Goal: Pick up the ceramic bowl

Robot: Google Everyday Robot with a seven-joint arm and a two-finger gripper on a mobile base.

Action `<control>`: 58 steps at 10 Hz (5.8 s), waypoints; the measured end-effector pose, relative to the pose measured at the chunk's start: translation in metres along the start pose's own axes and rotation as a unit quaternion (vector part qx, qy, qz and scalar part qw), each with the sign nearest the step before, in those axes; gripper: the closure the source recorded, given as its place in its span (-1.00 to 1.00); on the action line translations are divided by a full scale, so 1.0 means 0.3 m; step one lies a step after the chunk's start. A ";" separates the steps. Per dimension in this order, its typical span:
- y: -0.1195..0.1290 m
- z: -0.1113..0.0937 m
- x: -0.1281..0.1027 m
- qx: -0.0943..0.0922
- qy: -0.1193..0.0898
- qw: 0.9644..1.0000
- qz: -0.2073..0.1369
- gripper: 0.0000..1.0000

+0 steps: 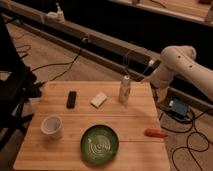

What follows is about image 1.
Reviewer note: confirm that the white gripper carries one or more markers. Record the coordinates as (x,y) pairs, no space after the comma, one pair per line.
(147,79)

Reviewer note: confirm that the green ceramic bowl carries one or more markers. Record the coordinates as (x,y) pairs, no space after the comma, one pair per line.
(99,145)

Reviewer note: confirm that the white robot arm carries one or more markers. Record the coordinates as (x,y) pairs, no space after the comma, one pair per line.
(180,60)

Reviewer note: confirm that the white spray bottle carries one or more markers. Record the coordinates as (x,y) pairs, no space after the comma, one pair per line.
(125,88)

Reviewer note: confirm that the blue electronics box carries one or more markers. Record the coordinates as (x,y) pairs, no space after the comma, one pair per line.
(178,108)

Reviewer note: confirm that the white rectangular block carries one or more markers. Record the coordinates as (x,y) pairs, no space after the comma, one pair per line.
(98,100)

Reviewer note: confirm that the black rectangular remote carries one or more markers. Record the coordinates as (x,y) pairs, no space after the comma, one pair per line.
(71,99)

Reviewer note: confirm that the white paper cup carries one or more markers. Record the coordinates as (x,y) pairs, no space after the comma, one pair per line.
(52,126)

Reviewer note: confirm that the black tripod stand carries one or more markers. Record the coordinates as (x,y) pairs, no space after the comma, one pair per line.
(16,89)

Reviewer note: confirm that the long metal rail beam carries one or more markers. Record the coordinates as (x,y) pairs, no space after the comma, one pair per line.
(121,37)

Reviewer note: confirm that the white device on rail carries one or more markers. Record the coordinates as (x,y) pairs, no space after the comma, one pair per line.
(58,15)

